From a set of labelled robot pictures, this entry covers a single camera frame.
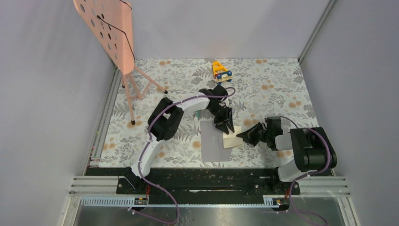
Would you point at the yellow blue toy car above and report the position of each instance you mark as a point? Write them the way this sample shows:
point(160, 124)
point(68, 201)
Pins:
point(221, 73)

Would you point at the beige lined letter paper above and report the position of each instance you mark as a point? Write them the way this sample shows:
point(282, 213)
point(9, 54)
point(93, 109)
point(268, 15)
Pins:
point(231, 140)

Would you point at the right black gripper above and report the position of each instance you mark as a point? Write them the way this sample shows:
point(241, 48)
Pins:
point(249, 135)

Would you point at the floral patterned table mat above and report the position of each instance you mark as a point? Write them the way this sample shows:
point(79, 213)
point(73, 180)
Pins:
point(264, 87)

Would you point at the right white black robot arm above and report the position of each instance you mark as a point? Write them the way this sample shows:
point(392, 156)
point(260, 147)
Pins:
point(312, 151)

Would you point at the pink perforated music stand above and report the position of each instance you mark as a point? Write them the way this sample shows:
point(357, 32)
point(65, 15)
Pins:
point(111, 23)

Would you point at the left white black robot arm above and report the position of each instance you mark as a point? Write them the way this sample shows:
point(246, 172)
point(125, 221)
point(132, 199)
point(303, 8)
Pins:
point(165, 120)

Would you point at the grey lavender envelope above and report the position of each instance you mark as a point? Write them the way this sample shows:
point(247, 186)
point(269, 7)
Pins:
point(212, 149)

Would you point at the white slotted cable duct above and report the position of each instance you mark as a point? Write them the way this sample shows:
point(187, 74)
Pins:
point(139, 202)

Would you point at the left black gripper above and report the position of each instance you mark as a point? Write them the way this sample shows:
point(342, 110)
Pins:
point(227, 117)

